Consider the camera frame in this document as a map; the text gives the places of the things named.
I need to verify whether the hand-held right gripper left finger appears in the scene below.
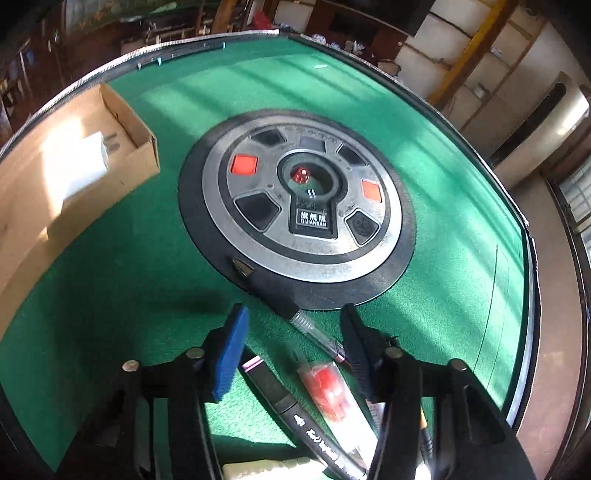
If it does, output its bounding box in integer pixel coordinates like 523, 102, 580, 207
55, 302, 252, 480

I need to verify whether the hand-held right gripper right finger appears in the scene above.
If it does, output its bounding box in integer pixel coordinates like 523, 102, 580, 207
340, 304, 537, 480

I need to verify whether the plastic bag of red pins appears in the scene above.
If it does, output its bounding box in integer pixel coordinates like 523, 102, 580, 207
292, 356, 385, 468

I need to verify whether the clear black ballpoint pen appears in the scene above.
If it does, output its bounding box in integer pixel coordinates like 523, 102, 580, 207
231, 257, 352, 368

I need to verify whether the black marker pen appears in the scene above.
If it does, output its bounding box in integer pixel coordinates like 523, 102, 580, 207
241, 356, 368, 480

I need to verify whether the orange pen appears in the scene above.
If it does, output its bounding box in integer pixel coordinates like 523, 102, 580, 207
416, 406, 437, 467

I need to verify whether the white eraser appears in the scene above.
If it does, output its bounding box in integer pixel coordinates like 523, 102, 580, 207
222, 458, 320, 480

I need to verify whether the cardboard box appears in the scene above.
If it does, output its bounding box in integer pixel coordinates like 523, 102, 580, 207
0, 83, 161, 324

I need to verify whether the round mahjong table console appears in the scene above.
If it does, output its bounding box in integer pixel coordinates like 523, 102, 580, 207
178, 108, 417, 311

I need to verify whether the white power adapter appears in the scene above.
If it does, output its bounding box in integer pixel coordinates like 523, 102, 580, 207
41, 130, 124, 209

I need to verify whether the window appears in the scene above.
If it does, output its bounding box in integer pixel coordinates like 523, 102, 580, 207
547, 164, 591, 278

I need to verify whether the standing air conditioner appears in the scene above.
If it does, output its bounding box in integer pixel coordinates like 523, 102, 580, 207
488, 71, 591, 175

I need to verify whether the yellow beam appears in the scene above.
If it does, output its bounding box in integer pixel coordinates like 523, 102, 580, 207
427, 0, 505, 106

